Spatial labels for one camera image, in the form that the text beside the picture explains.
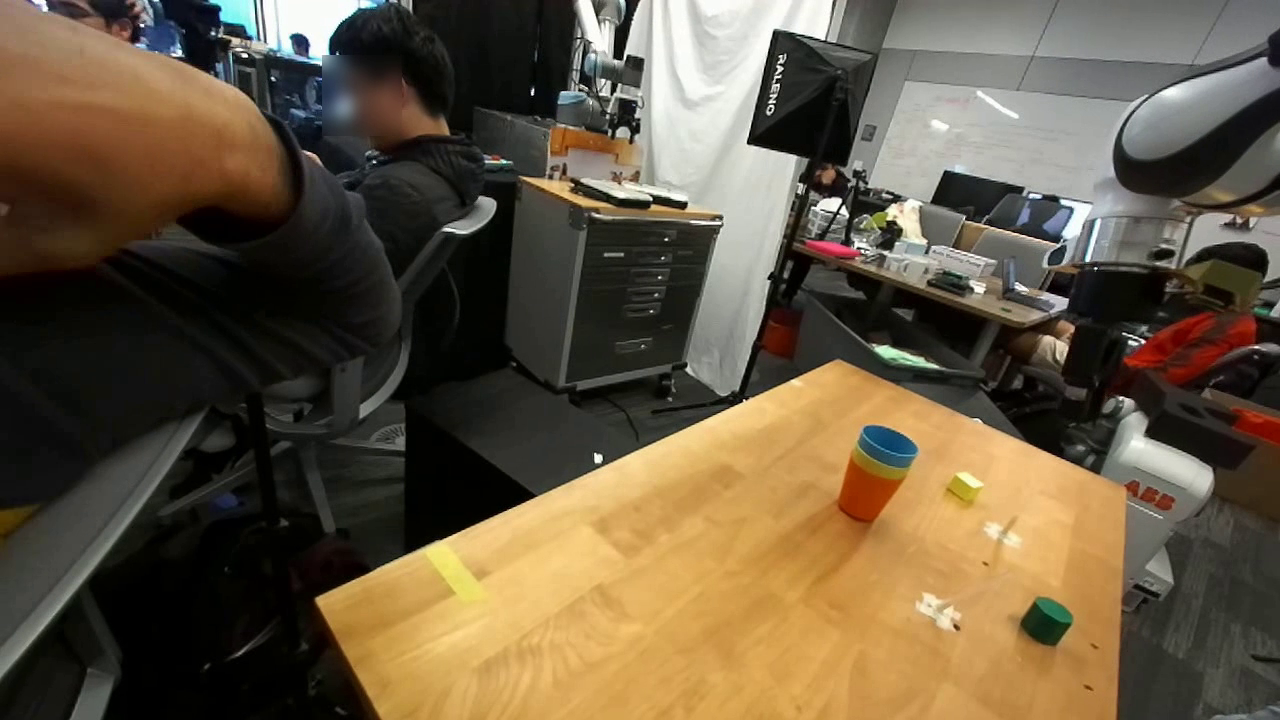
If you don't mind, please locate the yellow wrist camera mount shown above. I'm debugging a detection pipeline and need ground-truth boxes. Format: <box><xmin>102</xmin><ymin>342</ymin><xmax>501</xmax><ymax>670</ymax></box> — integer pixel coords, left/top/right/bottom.
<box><xmin>1189</xmin><ymin>256</ymin><xmax>1269</xmax><ymax>312</ymax></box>

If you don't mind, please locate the yellow plastic cup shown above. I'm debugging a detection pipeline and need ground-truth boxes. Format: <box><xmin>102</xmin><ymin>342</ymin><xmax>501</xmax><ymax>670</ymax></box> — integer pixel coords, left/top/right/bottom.
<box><xmin>849</xmin><ymin>443</ymin><xmax>918</xmax><ymax>489</ymax></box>

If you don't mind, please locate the blue plastic cup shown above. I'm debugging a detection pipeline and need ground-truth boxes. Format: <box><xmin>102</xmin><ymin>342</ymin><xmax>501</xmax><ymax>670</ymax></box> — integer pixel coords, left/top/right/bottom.
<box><xmin>853</xmin><ymin>422</ymin><xmax>923</xmax><ymax>471</ymax></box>

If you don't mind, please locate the grey mesh office chair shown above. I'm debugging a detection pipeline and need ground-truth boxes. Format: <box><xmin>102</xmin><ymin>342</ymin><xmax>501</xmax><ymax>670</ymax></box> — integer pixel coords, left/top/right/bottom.
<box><xmin>256</xmin><ymin>194</ymin><xmax>501</xmax><ymax>443</ymax></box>
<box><xmin>0</xmin><ymin>403</ymin><xmax>217</xmax><ymax>720</ymax></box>

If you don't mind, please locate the red canister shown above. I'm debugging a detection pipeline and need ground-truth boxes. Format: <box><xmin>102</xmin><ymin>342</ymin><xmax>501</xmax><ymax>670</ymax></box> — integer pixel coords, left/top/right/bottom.
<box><xmin>756</xmin><ymin>300</ymin><xmax>808</xmax><ymax>363</ymax></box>

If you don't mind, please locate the yellow tape strip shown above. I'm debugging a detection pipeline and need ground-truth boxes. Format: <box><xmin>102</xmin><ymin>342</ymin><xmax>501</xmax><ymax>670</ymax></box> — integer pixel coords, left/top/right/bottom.
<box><xmin>419</xmin><ymin>541</ymin><xmax>491</xmax><ymax>611</ymax></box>

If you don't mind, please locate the grey drawer cabinet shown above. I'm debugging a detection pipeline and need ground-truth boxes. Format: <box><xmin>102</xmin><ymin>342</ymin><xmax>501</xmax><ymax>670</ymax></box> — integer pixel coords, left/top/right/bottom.
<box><xmin>503</xmin><ymin>177</ymin><xmax>730</xmax><ymax>398</ymax></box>

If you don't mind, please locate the person in red shirt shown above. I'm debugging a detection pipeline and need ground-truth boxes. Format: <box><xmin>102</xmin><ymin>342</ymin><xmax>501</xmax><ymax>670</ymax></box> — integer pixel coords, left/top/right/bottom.
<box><xmin>1118</xmin><ymin>242</ymin><xmax>1280</xmax><ymax>391</ymax></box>

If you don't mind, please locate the orange plastic cup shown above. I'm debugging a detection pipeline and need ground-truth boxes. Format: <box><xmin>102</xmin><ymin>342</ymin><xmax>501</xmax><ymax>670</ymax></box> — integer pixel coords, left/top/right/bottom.
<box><xmin>833</xmin><ymin>453</ymin><xmax>914</xmax><ymax>528</ymax></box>

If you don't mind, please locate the black computer monitor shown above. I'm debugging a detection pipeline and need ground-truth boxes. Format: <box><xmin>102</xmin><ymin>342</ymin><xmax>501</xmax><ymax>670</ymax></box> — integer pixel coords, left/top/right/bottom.
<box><xmin>927</xmin><ymin>168</ymin><xmax>1028</xmax><ymax>226</ymax></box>

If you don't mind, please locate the cardboard box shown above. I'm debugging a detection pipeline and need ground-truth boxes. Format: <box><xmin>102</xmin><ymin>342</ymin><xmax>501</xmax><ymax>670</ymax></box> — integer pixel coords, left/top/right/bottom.
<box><xmin>541</xmin><ymin>120</ymin><xmax>640</xmax><ymax>190</ymax></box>

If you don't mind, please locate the black tripod pole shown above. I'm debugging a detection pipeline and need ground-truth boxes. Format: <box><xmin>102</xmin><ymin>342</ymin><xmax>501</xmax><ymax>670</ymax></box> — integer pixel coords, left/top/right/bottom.
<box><xmin>236</xmin><ymin>391</ymin><xmax>306</xmax><ymax>536</ymax></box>

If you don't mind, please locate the black softbox light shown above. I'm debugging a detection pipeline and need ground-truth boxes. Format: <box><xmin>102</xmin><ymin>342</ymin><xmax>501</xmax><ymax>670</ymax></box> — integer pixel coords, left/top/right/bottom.
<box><xmin>744</xmin><ymin>28</ymin><xmax>879</xmax><ymax>168</ymax></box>

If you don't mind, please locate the black curtain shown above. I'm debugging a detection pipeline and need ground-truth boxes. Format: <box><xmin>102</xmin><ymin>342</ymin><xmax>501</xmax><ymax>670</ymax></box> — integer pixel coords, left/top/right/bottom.
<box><xmin>411</xmin><ymin>0</ymin><xmax>582</xmax><ymax>124</ymax></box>

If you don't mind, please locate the grey upholstered chair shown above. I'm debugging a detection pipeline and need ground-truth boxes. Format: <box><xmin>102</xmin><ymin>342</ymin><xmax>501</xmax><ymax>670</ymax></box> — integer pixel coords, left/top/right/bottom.
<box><xmin>969</xmin><ymin>226</ymin><xmax>1069</xmax><ymax>293</ymax></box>

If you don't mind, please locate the clear plastic jack piece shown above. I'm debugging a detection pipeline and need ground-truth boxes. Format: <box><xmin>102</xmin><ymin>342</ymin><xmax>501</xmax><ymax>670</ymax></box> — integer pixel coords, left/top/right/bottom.
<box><xmin>914</xmin><ymin>590</ymin><xmax>969</xmax><ymax>635</ymax></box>
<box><xmin>980</xmin><ymin>512</ymin><xmax>1028</xmax><ymax>574</ymax></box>

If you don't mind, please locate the white ABB robot base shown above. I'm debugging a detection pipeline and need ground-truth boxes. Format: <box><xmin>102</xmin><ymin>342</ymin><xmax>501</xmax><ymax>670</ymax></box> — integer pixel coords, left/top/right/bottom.
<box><xmin>1098</xmin><ymin>391</ymin><xmax>1222</xmax><ymax>599</ymax></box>

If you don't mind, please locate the person in black hoodie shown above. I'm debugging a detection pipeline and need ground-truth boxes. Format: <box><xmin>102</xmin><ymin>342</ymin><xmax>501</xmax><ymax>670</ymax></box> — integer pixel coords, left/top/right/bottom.
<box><xmin>312</xmin><ymin>0</ymin><xmax>491</xmax><ymax>273</ymax></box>

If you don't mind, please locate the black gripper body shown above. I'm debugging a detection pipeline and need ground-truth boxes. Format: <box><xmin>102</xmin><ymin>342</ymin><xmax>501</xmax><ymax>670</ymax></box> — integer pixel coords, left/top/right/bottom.
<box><xmin>1065</xmin><ymin>262</ymin><xmax>1141</xmax><ymax>343</ymax></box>

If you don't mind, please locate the white curtain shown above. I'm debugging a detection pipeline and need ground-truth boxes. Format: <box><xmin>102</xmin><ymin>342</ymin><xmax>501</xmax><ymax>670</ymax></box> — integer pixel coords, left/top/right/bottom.
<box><xmin>623</xmin><ymin>0</ymin><xmax>836</xmax><ymax>398</ymax></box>

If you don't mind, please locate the wooden office desk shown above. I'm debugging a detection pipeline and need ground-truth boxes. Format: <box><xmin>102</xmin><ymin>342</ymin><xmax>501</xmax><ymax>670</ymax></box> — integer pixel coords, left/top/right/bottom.
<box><xmin>795</xmin><ymin>235</ymin><xmax>1073</xmax><ymax>371</ymax></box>

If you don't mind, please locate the black light stand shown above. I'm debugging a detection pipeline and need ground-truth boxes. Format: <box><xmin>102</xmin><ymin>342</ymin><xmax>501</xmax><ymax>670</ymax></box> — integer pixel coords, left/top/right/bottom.
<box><xmin>731</xmin><ymin>156</ymin><xmax>823</xmax><ymax>403</ymax></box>

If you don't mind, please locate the person with grey sleeves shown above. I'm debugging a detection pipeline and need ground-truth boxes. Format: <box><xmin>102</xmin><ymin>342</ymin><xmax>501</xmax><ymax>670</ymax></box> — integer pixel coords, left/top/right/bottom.
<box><xmin>0</xmin><ymin>0</ymin><xmax>404</xmax><ymax>536</ymax></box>

